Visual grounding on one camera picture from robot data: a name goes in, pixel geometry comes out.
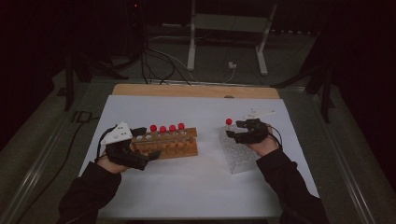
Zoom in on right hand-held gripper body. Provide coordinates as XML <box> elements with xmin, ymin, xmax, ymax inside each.
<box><xmin>236</xmin><ymin>108</ymin><xmax>276</xmax><ymax>145</ymax></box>

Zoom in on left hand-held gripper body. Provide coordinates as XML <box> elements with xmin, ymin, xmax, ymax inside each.
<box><xmin>100</xmin><ymin>120</ymin><xmax>149</xmax><ymax>172</ymax></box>

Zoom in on clear acrylic test tube rack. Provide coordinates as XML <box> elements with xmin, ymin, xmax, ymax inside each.
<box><xmin>218</xmin><ymin>124</ymin><xmax>261</xmax><ymax>175</ymax></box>

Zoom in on wooden test tube rack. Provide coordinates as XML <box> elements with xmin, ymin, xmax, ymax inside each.
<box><xmin>129</xmin><ymin>126</ymin><xmax>199</xmax><ymax>161</ymax></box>

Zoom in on person's right hand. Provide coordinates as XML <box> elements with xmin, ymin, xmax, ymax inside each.
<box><xmin>247</xmin><ymin>125</ymin><xmax>281</xmax><ymax>158</ymax></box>

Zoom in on person's left hand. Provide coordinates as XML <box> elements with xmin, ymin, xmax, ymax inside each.
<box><xmin>96</xmin><ymin>154</ymin><xmax>129</xmax><ymax>175</ymax></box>

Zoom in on white table mat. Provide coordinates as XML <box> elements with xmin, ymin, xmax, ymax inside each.
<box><xmin>78</xmin><ymin>94</ymin><xmax>320</xmax><ymax>218</ymax></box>

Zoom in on black stand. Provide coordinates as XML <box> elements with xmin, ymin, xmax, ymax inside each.
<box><xmin>63</xmin><ymin>55</ymin><xmax>129</xmax><ymax>112</ymax></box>
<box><xmin>270</xmin><ymin>62</ymin><xmax>336</xmax><ymax>124</ymax></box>

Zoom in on grey metal stand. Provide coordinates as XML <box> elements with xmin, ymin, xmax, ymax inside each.
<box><xmin>186</xmin><ymin>0</ymin><xmax>278</xmax><ymax>77</ymax></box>

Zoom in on dark device with red light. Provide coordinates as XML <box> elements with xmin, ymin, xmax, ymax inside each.
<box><xmin>124</xmin><ymin>0</ymin><xmax>148</xmax><ymax>63</ymax></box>

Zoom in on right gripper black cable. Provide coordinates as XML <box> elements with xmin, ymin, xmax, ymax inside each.
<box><xmin>267</xmin><ymin>125</ymin><xmax>283</xmax><ymax>147</ymax></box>

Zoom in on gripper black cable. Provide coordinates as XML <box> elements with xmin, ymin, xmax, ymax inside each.
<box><xmin>93</xmin><ymin>124</ymin><xmax>120</xmax><ymax>164</ymax></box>
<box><xmin>267</xmin><ymin>125</ymin><xmax>283</xmax><ymax>147</ymax></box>

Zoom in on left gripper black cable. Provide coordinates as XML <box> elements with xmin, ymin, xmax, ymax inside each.
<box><xmin>93</xmin><ymin>124</ymin><xmax>120</xmax><ymax>164</ymax></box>

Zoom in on white cable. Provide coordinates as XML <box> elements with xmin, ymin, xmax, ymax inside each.
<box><xmin>148</xmin><ymin>35</ymin><xmax>237</xmax><ymax>86</ymax></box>

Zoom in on long black floor cable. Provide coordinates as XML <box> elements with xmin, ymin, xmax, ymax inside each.
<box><xmin>15</xmin><ymin>116</ymin><xmax>101</xmax><ymax>224</ymax></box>

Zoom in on black cable loops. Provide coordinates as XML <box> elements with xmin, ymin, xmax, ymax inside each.
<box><xmin>139</xmin><ymin>46</ymin><xmax>191</xmax><ymax>86</ymax></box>

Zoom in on aluminium frame rail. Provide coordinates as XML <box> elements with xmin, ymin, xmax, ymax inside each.
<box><xmin>0</xmin><ymin>81</ymin><xmax>92</xmax><ymax>224</ymax></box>
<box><xmin>304</xmin><ymin>90</ymin><xmax>378</xmax><ymax>224</ymax></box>

